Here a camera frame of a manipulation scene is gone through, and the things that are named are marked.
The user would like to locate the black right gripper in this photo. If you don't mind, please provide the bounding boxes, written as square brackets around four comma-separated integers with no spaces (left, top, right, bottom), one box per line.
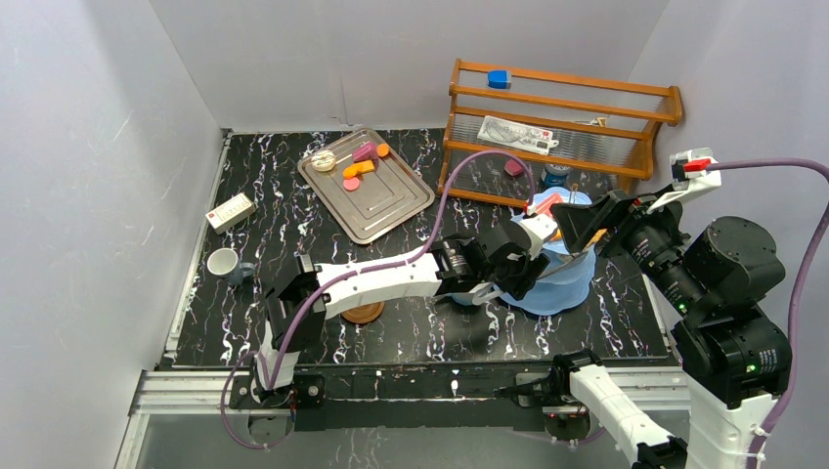
[546,181,706,313]

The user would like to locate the brown chocolate chip cookie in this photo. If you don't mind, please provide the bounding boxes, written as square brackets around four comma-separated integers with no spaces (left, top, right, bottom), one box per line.
[587,229,607,248]

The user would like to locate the pink layered cake slice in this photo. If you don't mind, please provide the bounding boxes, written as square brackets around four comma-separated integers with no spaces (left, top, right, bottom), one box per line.
[534,192,565,218]

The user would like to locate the steel food tongs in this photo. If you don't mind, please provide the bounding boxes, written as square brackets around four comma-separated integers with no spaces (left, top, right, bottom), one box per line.
[470,252,593,307]

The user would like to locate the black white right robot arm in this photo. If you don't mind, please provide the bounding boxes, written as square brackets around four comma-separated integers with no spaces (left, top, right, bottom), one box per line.
[496,191,793,468]

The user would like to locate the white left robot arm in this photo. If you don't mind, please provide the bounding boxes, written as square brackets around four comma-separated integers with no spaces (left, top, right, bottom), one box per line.
[253,216,558,406]

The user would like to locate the blue lidded jar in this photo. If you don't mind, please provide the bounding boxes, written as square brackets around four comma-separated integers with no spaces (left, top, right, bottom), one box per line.
[542,164,571,189]

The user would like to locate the white ceramic mug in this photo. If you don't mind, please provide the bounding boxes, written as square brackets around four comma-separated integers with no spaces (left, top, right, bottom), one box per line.
[450,292,483,307]

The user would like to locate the maroon heart-shaped object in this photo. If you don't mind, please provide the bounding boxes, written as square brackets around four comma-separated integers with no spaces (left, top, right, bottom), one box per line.
[503,159,525,178]

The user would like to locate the wooden two-tier shelf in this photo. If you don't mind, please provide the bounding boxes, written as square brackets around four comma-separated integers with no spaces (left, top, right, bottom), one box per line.
[438,59,684,207]

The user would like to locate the packaged ruler protractor set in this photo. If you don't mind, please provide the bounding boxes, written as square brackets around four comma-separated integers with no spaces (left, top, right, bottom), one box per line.
[477,115,559,155]

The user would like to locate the steel serving tray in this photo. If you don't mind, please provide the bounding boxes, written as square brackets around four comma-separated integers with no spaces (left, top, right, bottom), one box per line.
[297,128,435,244]

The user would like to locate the brown wooden round coaster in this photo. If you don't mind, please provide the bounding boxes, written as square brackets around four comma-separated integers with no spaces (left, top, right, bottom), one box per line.
[341,302,384,324]

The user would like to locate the small orange round cookie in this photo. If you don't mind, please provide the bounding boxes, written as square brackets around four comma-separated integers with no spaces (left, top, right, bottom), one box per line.
[376,144,390,158]

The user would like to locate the blue block on shelf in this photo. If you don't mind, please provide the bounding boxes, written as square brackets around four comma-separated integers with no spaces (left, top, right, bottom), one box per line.
[487,69,512,90]

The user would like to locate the pink round macaron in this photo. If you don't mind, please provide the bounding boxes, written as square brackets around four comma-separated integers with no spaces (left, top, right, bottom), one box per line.
[343,177,361,192]

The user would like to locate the magenta cake wedge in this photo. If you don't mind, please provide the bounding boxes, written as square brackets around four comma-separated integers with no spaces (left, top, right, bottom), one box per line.
[351,142,379,163]

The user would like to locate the white iced round pastry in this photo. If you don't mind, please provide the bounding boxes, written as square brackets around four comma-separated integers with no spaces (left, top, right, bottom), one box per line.
[311,149,337,172]

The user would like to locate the small white cardboard box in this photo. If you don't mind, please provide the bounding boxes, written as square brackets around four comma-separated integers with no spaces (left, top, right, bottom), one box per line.
[205,193,255,235]

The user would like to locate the small grey white cup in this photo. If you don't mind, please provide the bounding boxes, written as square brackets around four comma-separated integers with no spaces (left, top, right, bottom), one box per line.
[206,248,255,286]

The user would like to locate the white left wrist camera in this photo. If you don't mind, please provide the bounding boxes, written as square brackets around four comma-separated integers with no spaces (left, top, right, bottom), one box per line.
[518,213,558,259]

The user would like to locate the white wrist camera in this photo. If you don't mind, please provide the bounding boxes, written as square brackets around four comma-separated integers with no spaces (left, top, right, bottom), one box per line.
[518,213,558,259]
[647,148,721,214]

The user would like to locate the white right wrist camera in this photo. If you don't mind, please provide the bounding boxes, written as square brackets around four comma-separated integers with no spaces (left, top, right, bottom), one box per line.
[647,148,721,214]

